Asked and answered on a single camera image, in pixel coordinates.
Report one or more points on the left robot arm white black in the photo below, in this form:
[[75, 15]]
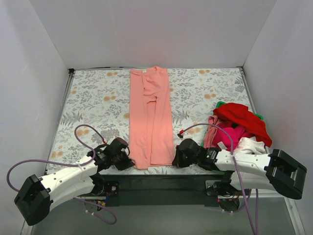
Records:
[[39, 195]]

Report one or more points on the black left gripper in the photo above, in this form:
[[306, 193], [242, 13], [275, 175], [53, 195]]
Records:
[[124, 161]]

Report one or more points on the white t shirt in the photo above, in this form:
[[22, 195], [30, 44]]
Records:
[[250, 146]]

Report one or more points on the salmon pink t shirt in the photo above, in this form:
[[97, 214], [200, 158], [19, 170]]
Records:
[[151, 128]]

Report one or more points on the green plastic basket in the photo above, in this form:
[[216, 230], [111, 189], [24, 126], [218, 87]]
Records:
[[233, 124]]

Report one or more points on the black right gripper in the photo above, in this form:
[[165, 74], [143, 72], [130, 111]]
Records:
[[179, 159]]

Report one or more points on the magenta t shirt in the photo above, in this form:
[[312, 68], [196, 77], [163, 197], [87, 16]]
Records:
[[228, 135]]

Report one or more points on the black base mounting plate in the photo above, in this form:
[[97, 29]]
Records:
[[162, 189]]

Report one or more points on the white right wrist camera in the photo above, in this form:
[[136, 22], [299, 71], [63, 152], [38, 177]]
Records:
[[184, 135]]

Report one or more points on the dusty pink t shirt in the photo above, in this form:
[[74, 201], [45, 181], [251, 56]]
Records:
[[211, 132]]

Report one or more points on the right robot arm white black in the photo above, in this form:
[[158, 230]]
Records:
[[277, 171]]

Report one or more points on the floral patterned table mat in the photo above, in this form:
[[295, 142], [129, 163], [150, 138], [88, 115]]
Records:
[[97, 107]]

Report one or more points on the red t shirt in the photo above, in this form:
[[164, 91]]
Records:
[[240, 115]]

